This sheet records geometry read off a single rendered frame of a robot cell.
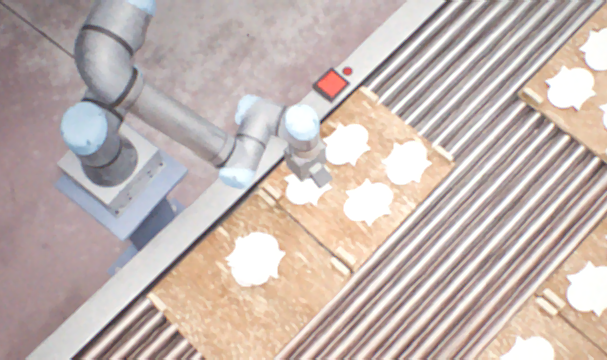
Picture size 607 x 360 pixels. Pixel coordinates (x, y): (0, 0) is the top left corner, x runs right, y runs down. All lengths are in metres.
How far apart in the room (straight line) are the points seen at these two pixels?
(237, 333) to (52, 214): 1.43
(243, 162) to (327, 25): 1.79
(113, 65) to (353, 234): 0.81
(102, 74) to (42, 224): 1.72
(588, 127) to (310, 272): 0.85
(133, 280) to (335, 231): 0.55
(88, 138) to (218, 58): 1.52
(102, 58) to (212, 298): 0.74
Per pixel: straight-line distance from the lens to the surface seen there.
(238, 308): 2.16
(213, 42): 3.59
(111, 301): 2.25
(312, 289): 2.16
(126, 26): 1.77
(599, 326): 2.23
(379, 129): 2.32
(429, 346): 2.16
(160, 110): 1.79
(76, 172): 2.34
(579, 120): 2.41
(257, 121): 1.90
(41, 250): 3.37
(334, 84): 2.39
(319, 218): 2.22
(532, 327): 2.19
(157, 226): 2.60
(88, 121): 2.12
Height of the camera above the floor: 3.03
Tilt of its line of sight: 68 degrees down
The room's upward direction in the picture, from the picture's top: 7 degrees counter-clockwise
